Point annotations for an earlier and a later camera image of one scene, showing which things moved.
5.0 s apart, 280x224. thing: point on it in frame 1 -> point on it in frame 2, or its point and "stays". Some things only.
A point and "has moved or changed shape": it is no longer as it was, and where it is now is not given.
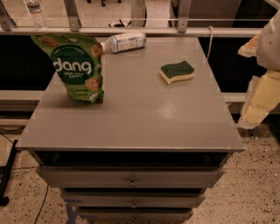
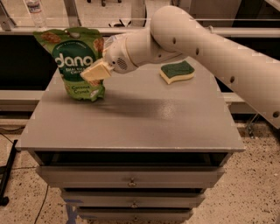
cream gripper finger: (262, 95) -> (96, 72)
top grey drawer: (130, 177) stays
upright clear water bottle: (35, 9) stays
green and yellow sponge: (183, 70) stays
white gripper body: (269, 46) -> (116, 57)
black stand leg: (6, 171) stays
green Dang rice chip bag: (77, 59) has moved or changed shape
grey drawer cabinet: (162, 137) stays
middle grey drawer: (132, 199) stays
